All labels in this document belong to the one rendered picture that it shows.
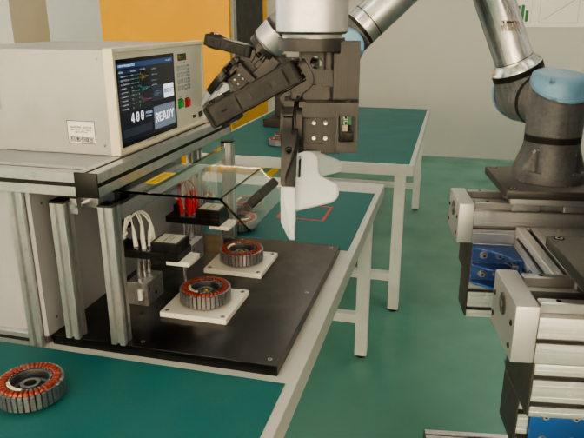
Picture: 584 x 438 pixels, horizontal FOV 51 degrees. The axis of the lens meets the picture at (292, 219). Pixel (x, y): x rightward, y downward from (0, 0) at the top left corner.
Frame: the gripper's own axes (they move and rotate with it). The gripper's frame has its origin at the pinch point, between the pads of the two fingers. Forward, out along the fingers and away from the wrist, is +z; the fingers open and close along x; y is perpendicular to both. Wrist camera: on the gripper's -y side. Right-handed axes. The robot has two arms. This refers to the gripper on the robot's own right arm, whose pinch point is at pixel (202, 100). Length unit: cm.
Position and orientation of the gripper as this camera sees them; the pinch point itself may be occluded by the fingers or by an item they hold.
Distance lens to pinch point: 145.6
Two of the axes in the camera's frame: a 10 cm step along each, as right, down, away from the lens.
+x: 2.5, -3.0, 9.2
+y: 6.9, 7.3, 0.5
